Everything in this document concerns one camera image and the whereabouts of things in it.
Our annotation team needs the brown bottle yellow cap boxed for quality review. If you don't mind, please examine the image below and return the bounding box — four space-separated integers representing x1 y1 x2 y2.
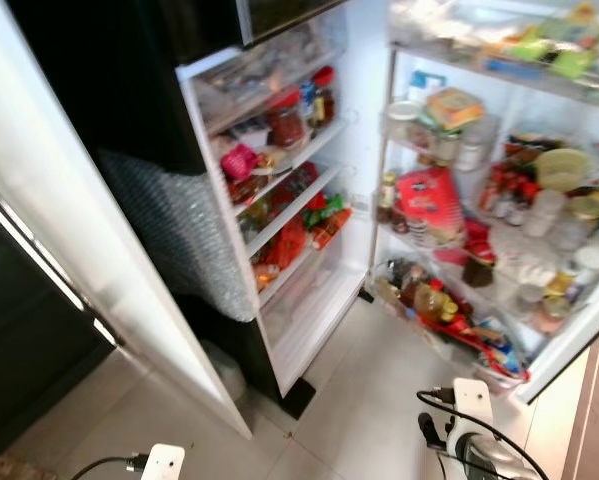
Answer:
379 170 398 223

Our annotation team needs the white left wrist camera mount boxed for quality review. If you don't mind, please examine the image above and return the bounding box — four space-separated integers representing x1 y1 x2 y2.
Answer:
142 444 186 480

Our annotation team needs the red-lid jar dark content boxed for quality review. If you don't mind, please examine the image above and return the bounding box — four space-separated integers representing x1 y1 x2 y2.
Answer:
267 88 308 149

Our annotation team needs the yellow orange food packet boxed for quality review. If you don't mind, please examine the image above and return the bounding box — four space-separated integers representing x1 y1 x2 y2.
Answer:
426 88 485 131

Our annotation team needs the blue and white carton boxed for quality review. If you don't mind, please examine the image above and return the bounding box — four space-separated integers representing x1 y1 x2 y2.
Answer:
409 70 445 106

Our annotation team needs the light green packet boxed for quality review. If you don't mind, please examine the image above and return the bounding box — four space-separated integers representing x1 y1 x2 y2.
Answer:
509 35 550 63
554 45 595 81

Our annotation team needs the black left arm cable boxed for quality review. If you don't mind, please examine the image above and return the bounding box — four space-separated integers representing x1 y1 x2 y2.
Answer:
72 454 146 480

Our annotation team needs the green snack packet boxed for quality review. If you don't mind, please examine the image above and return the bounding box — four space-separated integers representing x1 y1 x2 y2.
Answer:
304 195 345 218

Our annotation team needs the grey bubble foil sheet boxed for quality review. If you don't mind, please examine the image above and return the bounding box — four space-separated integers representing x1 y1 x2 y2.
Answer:
99 150 260 323

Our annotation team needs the clear plastic food bag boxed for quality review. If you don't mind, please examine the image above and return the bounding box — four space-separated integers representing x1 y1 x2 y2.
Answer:
194 25 325 111

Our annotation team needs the patterned floor rug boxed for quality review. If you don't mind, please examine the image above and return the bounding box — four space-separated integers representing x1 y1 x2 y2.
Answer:
0 455 42 480

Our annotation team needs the orange-red packet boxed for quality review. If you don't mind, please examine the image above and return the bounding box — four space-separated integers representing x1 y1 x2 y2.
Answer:
314 208 352 249

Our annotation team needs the red plastic bag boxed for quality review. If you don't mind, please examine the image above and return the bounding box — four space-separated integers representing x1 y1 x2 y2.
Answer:
269 215 310 266

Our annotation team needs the white glossy partition panel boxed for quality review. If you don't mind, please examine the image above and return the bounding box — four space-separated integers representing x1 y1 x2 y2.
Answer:
0 0 252 439

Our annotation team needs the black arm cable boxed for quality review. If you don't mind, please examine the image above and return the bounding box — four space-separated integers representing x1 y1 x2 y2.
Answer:
416 386 552 480
72 454 146 480

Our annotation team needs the flat red sachet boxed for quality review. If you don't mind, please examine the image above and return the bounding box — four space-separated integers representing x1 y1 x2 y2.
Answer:
439 310 500 351

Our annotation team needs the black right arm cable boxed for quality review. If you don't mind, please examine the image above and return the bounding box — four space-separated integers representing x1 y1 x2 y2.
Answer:
416 386 552 480

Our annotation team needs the dark glossy cabinet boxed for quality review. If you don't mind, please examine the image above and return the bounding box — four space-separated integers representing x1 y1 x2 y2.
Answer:
0 170 115 466

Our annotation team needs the white lidded cup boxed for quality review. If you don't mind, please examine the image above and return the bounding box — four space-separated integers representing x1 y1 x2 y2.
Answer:
389 100 420 141

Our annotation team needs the clear glass jar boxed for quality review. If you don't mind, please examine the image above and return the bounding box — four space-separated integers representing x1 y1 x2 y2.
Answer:
459 120 495 171

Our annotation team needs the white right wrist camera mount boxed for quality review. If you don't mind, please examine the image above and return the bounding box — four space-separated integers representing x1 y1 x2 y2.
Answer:
451 378 495 441

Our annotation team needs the black fridge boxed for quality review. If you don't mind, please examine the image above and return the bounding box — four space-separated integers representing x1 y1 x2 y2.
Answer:
7 0 390 419

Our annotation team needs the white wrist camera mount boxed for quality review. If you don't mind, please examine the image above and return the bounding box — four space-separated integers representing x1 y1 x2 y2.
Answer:
142 444 186 480
451 378 495 441

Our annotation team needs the pink packet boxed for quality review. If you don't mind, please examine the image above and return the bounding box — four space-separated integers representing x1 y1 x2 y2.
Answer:
222 143 260 181

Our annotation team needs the white-lid jar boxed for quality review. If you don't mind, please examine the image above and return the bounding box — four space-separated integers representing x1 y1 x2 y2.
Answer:
574 245 599 276

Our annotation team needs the red pouch dark base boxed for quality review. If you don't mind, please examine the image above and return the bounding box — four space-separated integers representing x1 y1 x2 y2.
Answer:
462 218 497 289

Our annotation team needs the red-cap sauce bottle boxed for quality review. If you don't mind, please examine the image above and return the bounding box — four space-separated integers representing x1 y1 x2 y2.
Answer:
312 66 337 126

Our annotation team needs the orange liquid bottle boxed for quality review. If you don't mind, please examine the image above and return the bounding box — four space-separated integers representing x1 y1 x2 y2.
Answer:
414 283 450 323

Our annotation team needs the yellow-lid jar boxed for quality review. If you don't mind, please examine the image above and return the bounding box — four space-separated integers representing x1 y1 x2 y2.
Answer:
569 195 599 226

